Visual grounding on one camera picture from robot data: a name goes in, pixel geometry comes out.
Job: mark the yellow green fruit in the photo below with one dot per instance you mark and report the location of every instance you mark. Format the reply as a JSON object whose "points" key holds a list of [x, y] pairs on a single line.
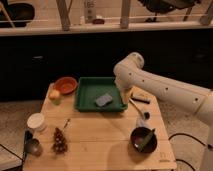
{"points": [[55, 97]]}

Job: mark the bunch of dark grapes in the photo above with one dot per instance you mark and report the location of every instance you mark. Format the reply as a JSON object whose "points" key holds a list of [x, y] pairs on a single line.
{"points": [[59, 142]]}

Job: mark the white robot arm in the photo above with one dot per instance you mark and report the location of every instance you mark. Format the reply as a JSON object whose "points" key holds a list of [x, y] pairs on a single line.
{"points": [[194, 99]]}

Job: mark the dark brown bowl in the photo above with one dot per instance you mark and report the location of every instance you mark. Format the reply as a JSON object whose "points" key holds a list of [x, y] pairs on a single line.
{"points": [[138, 134]]}

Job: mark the white bottle in background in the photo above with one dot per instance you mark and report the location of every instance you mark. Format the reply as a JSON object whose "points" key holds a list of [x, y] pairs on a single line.
{"points": [[89, 10]]}

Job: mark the green plastic tray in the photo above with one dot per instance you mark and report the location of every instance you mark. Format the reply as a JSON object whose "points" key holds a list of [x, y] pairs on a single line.
{"points": [[91, 88]]}

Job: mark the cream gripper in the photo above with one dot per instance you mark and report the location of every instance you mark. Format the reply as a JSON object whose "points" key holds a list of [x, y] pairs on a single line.
{"points": [[125, 95]]}

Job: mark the wooden spoon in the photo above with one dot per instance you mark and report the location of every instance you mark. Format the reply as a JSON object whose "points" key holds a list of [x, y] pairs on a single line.
{"points": [[135, 106]]}

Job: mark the black round chair left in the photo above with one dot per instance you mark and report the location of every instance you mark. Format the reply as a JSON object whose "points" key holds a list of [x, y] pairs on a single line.
{"points": [[20, 14]]}

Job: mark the white cup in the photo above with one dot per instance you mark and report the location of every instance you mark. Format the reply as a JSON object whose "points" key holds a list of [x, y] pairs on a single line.
{"points": [[36, 122]]}

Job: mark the black office chair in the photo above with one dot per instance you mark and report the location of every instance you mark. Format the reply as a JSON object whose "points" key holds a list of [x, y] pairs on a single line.
{"points": [[166, 6]]}

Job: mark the orange bowl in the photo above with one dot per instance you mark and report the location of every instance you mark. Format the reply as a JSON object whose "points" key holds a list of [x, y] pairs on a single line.
{"points": [[65, 85]]}

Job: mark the green vegetable in bowl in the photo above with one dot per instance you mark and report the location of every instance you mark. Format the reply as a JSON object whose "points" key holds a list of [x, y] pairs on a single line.
{"points": [[144, 144]]}

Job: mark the blue grey sponge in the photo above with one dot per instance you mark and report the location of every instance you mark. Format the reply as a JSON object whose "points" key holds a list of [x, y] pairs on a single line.
{"points": [[103, 100]]}

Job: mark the small red dish background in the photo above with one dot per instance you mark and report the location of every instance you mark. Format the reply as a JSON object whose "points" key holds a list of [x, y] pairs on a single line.
{"points": [[98, 21]]}

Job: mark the small black white object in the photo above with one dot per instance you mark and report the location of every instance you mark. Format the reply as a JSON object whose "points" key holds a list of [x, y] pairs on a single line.
{"points": [[142, 119]]}

